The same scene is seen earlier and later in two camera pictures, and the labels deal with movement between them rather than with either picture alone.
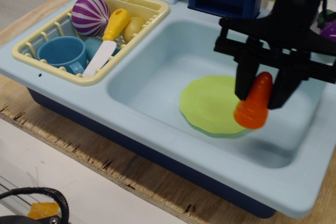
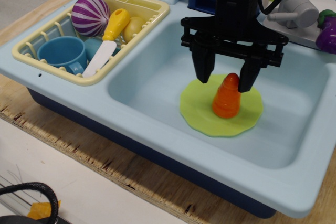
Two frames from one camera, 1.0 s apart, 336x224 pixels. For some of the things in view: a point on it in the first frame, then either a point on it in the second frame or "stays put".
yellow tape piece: (41, 210) stays put
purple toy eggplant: (328, 28) stays put
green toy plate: (208, 104) stays put
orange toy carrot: (251, 113) -> (227, 101)
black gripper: (289, 27) -> (235, 31)
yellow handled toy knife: (107, 45) stays put
